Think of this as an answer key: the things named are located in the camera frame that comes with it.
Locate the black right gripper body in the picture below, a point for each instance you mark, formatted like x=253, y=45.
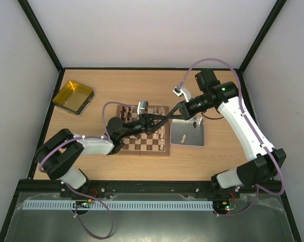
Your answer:
x=184, y=110

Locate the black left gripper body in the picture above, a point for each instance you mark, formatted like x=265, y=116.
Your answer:
x=143, y=125

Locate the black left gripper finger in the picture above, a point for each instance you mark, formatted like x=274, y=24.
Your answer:
x=157, y=117
x=154, y=125

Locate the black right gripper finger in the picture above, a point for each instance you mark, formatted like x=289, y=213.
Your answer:
x=176, y=109
x=180, y=117

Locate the pink metal tin tray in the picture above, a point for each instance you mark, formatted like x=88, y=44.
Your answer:
x=195, y=137

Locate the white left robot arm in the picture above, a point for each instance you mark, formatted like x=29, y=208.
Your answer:
x=57, y=156

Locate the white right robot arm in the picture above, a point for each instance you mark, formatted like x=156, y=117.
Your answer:
x=264, y=161

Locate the wooden chess board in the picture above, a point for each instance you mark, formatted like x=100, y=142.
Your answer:
x=156, y=144

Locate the yellow tin lid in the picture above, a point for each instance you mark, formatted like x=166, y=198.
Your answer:
x=74, y=98

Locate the black enclosure frame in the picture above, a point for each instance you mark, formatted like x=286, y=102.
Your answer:
x=158, y=73

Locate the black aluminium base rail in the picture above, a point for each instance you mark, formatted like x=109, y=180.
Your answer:
x=105, y=188

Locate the slotted grey cable duct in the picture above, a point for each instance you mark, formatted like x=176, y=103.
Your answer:
x=119, y=205

